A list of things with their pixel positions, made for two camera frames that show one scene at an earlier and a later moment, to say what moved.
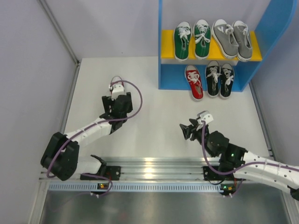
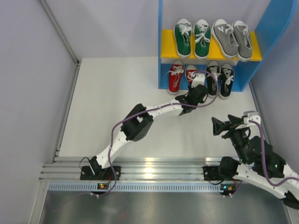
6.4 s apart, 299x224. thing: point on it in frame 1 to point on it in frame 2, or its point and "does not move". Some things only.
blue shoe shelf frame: (173, 76) to (273, 26)
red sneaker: (116, 79) to (176, 72)
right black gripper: (194, 130) to (230, 128)
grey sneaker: (227, 39) does not move
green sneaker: (182, 35) does not move
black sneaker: (213, 69) does not move
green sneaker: (202, 37) does not move
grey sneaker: (244, 39) does not move
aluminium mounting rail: (160, 170) does not move
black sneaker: (227, 76) does not move
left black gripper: (108, 107) to (199, 91)
